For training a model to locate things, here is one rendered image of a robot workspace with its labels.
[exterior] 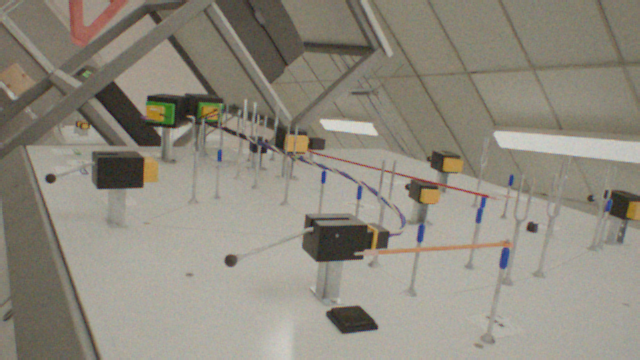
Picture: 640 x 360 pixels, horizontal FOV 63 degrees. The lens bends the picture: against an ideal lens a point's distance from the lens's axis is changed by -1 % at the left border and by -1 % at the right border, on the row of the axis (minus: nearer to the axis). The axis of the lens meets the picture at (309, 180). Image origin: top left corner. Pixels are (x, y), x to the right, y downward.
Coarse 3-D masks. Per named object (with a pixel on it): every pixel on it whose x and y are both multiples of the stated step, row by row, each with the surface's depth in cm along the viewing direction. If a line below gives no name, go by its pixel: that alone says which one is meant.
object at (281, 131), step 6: (276, 126) 114; (282, 126) 114; (276, 132) 114; (282, 132) 110; (294, 132) 109; (300, 132) 109; (306, 132) 110; (276, 138) 114; (282, 138) 109; (276, 144) 114; (282, 144) 109; (282, 168) 114; (282, 174) 114
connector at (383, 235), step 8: (368, 224) 60; (376, 224) 60; (368, 232) 57; (384, 232) 58; (368, 240) 57; (376, 240) 58; (384, 240) 58; (368, 248) 57; (376, 248) 58; (384, 248) 58
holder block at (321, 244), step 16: (304, 224) 58; (320, 224) 54; (336, 224) 55; (352, 224) 55; (304, 240) 58; (320, 240) 54; (336, 240) 55; (352, 240) 56; (320, 256) 55; (336, 256) 55; (352, 256) 56
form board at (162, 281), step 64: (64, 192) 86; (128, 192) 90; (256, 192) 100; (320, 192) 105; (384, 192) 111; (64, 256) 62; (128, 256) 64; (192, 256) 66; (256, 256) 68; (384, 256) 73; (448, 256) 76; (576, 256) 83; (128, 320) 49; (192, 320) 50; (256, 320) 52; (320, 320) 53; (384, 320) 55; (448, 320) 56; (512, 320) 58; (576, 320) 59
